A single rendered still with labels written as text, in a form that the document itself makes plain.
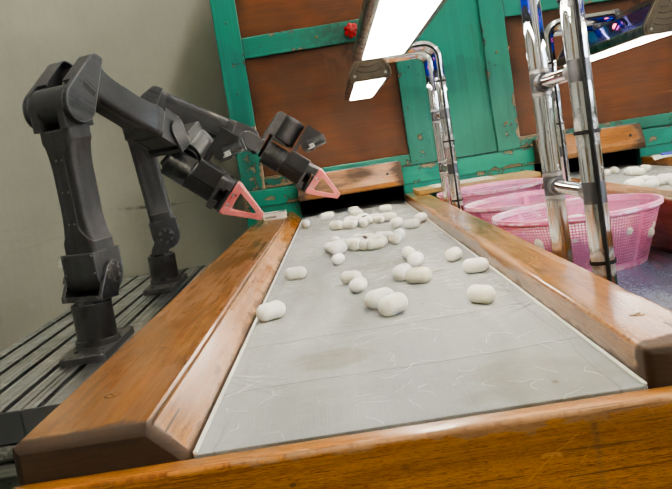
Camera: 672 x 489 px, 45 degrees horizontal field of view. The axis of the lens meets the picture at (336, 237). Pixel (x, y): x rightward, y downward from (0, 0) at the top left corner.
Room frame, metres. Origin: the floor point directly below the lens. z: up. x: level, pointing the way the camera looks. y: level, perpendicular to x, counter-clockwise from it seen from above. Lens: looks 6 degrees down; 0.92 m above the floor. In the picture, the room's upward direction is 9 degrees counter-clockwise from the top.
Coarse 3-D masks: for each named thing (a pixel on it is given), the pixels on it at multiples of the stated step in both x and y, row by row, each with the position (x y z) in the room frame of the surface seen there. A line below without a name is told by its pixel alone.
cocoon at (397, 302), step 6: (390, 294) 0.84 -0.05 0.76; (396, 294) 0.84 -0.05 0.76; (402, 294) 0.85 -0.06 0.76; (384, 300) 0.83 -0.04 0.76; (390, 300) 0.83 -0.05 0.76; (396, 300) 0.83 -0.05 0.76; (402, 300) 0.84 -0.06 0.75; (378, 306) 0.83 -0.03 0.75; (384, 306) 0.83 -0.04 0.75; (390, 306) 0.83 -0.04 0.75; (396, 306) 0.83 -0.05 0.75; (402, 306) 0.84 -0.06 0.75; (384, 312) 0.83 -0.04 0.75; (390, 312) 0.83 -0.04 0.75; (396, 312) 0.83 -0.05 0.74
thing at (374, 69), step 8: (352, 64) 1.54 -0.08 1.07; (360, 64) 1.54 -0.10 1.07; (368, 64) 1.54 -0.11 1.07; (376, 64) 1.54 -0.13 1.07; (384, 64) 1.54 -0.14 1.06; (352, 72) 1.54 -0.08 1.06; (360, 72) 1.54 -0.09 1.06; (368, 72) 1.54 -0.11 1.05; (376, 72) 1.54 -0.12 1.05; (384, 72) 1.54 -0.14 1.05; (352, 80) 1.54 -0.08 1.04; (360, 80) 1.54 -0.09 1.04; (368, 80) 1.56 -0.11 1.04; (384, 80) 1.63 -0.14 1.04; (352, 88) 1.71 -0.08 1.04
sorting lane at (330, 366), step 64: (320, 256) 1.41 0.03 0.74; (384, 256) 1.29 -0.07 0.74; (256, 320) 0.92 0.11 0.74; (320, 320) 0.87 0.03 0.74; (384, 320) 0.82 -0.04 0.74; (448, 320) 0.78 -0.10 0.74; (512, 320) 0.74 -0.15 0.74; (256, 384) 0.66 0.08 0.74; (320, 384) 0.63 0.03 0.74; (384, 384) 0.60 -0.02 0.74; (448, 384) 0.58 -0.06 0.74; (512, 384) 0.55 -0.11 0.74; (576, 384) 0.53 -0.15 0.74; (640, 384) 0.51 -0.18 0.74; (256, 448) 0.51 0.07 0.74
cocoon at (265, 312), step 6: (276, 300) 0.92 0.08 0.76; (258, 306) 0.91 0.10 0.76; (264, 306) 0.90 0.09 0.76; (270, 306) 0.91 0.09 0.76; (276, 306) 0.91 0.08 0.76; (282, 306) 0.92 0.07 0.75; (258, 312) 0.90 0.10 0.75; (264, 312) 0.90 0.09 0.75; (270, 312) 0.90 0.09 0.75; (276, 312) 0.91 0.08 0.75; (282, 312) 0.91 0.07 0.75; (258, 318) 0.91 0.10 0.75; (264, 318) 0.90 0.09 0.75; (270, 318) 0.90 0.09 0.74; (276, 318) 0.92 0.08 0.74
